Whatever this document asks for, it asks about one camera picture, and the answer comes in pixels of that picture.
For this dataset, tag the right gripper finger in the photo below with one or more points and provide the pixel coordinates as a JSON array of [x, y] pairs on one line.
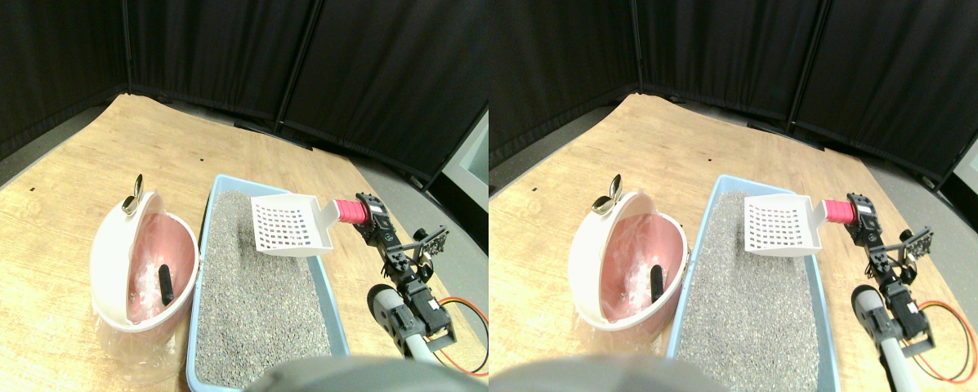
[[377, 209], [864, 209]]

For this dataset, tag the black lump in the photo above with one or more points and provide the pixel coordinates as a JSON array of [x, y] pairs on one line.
[[656, 284], [166, 286]]

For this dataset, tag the blue litter tray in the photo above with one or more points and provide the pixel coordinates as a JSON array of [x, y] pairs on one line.
[[252, 318], [750, 327]]

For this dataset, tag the black curtain stand pole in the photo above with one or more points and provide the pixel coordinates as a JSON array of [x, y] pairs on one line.
[[301, 61], [810, 61]]

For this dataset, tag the white bin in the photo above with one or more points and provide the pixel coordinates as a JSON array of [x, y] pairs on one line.
[[113, 261], [595, 261]]

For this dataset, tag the black bracket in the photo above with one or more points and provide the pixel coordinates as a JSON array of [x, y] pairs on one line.
[[433, 239], [920, 239]]

